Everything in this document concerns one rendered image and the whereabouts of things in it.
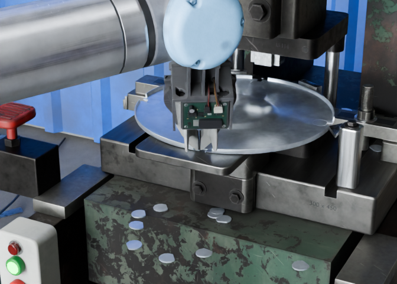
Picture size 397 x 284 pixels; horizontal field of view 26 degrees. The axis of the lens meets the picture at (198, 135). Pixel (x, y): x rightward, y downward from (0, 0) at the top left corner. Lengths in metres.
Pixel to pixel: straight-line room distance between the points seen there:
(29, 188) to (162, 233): 0.22
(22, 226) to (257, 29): 0.44
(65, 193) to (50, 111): 1.76
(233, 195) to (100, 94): 1.74
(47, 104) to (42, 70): 2.40
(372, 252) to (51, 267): 0.46
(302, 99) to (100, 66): 0.64
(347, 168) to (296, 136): 0.09
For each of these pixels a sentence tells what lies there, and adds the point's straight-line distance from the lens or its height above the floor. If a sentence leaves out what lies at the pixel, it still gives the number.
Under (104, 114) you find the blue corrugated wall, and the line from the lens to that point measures 2.97.
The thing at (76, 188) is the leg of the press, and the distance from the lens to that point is 1.35.
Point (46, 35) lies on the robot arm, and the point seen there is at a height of 1.06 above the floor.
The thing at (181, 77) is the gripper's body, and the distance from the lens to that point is 1.01.
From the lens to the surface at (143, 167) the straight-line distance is 1.34.
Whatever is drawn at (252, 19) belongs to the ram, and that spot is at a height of 0.92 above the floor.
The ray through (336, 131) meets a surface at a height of 0.79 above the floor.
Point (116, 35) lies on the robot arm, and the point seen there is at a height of 1.05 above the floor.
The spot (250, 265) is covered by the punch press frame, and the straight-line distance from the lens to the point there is 1.21.
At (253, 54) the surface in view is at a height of 0.83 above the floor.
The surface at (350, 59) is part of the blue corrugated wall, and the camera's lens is 2.52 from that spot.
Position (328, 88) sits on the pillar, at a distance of 1.38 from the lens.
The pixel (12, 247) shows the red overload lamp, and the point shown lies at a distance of 1.27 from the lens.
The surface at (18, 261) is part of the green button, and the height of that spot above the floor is 0.59.
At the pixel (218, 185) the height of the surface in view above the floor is 0.69.
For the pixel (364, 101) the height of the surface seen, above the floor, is 0.78.
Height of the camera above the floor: 1.26
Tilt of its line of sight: 24 degrees down
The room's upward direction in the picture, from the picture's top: straight up
